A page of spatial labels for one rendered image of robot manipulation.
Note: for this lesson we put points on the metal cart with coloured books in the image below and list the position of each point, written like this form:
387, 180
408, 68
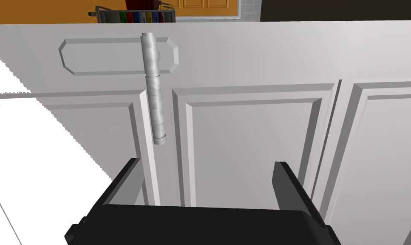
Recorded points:
134, 14

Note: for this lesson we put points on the orange panelled door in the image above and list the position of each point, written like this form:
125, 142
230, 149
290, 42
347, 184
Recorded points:
202, 7

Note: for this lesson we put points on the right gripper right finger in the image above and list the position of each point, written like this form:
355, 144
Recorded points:
290, 190

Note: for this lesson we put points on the grey door leaf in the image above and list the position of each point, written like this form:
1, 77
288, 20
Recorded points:
246, 143

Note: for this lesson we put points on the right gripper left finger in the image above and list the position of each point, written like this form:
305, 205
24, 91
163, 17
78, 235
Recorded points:
123, 185

